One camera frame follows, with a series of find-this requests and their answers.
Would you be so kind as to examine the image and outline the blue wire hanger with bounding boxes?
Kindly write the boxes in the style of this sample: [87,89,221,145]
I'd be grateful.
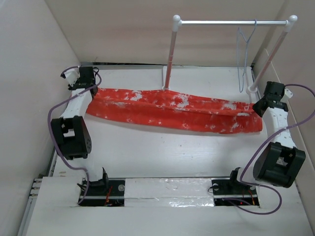
[236,19,257,93]

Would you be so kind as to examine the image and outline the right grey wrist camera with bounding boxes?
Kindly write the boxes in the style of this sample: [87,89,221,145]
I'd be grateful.
[283,88,293,101]

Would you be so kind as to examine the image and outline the orange white tie-dye trousers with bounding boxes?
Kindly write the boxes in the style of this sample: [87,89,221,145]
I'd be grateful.
[87,88,263,134]

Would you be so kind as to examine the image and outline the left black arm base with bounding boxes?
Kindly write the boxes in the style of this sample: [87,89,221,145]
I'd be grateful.
[77,168,126,207]

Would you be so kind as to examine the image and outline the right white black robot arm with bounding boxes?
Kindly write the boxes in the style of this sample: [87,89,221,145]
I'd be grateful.
[227,81,306,194]

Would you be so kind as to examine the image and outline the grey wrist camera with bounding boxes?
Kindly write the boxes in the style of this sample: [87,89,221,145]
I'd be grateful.
[61,67,79,87]
[283,88,293,101]

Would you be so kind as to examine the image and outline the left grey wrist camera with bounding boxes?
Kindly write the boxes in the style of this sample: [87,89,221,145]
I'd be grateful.
[61,67,79,87]

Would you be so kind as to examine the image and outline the white clothes rack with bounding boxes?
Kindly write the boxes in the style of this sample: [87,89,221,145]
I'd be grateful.
[163,15,298,102]

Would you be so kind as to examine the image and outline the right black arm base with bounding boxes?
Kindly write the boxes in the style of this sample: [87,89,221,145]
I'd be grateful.
[208,168,260,207]

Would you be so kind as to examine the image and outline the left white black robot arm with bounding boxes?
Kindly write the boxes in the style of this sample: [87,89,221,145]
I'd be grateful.
[48,66,110,195]

